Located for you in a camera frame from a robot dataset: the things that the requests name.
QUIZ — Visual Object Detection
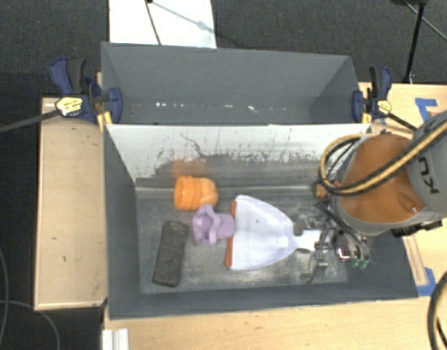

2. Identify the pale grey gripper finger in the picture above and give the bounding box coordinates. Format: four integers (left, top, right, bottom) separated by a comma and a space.
305, 250, 328, 285
294, 213, 330, 237

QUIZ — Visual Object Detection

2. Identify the black cylinder on white bracket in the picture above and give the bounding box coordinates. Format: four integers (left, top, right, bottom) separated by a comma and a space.
390, 219, 445, 238

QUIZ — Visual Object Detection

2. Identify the red-brown flat block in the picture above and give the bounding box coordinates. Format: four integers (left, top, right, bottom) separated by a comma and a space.
222, 200, 238, 269

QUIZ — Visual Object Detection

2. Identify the orange plastic cup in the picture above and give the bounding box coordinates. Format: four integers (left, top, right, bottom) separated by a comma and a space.
173, 175, 219, 211

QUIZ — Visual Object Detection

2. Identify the grey metal bin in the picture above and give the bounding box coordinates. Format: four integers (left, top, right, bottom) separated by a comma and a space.
100, 41, 419, 320

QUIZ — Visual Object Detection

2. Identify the pale wood board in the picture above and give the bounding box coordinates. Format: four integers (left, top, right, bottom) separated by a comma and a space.
34, 96, 109, 311

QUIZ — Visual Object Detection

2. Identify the dark green flat block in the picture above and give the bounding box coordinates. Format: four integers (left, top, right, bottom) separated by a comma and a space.
151, 219, 190, 288

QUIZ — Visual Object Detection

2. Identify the purple toy figure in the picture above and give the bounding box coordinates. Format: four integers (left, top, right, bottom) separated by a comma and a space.
192, 203, 236, 247

